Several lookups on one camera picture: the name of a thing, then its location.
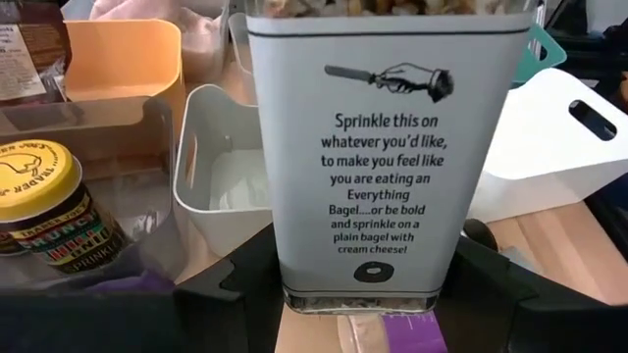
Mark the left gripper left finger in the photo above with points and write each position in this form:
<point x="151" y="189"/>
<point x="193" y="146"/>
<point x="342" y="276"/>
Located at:
<point x="255" y="284"/>

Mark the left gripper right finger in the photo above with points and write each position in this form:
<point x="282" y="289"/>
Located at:
<point x="471" y="304"/>

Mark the white bagel seasoning jar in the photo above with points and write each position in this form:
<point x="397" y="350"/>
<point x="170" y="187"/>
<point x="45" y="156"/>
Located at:
<point x="382" y="171"/>

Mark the chili onion jar yellow lid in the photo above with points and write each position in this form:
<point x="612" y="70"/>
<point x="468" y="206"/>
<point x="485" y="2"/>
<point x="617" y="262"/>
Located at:
<point x="44" y="196"/>

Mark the brown spice packet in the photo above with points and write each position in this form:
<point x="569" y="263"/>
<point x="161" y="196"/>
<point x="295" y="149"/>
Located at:
<point x="29" y="54"/>

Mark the light grey plastic bin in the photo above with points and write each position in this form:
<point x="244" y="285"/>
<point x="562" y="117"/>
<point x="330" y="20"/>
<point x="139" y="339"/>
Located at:
<point x="221" y="196"/>

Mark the purple cloth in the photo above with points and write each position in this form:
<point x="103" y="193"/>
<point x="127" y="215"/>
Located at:
<point x="132" y="284"/>

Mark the white plastic bin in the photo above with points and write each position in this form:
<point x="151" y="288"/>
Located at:
<point x="539" y="147"/>

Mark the dark grey translucent bin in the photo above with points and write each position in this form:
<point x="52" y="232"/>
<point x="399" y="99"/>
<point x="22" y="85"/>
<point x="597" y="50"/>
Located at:
<point x="122" y="142"/>

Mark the clear plastic bin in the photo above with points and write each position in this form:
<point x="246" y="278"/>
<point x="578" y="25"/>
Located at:
<point x="240" y="54"/>

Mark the orange plastic bin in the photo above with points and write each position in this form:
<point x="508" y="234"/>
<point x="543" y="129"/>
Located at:
<point x="122" y="59"/>

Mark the teal plastic bin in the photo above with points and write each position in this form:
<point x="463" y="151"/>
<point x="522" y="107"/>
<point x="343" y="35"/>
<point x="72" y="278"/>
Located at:
<point x="544" y="49"/>

